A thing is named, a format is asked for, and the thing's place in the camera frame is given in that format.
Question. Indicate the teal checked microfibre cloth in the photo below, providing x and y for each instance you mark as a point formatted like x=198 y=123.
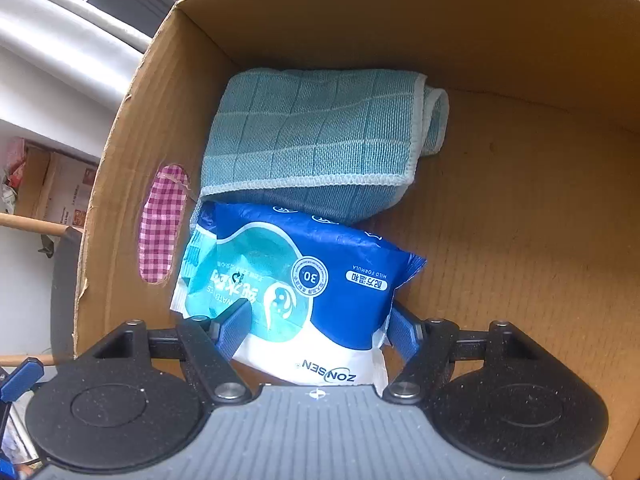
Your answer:
x=310 y=125

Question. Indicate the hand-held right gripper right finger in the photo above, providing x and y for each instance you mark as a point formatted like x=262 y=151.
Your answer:
x=404 y=334

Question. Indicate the wooden stick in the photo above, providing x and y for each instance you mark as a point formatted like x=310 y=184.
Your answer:
x=30 y=223

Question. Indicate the brown cardboard box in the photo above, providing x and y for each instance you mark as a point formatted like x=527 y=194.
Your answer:
x=500 y=210

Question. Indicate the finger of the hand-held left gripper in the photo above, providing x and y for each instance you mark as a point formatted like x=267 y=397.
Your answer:
x=20 y=377

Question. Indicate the blue wet wipes pack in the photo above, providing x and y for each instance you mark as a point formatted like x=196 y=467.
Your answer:
x=325 y=250

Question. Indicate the pink checked cloth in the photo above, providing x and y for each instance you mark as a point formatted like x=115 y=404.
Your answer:
x=160 y=225

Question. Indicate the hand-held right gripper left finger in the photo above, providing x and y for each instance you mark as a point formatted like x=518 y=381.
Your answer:
x=235 y=327

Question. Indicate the grey curtain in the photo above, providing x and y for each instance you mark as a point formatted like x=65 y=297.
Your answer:
x=60 y=35

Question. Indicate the small printed brown carton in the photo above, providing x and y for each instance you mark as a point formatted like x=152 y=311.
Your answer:
x=65 y=185

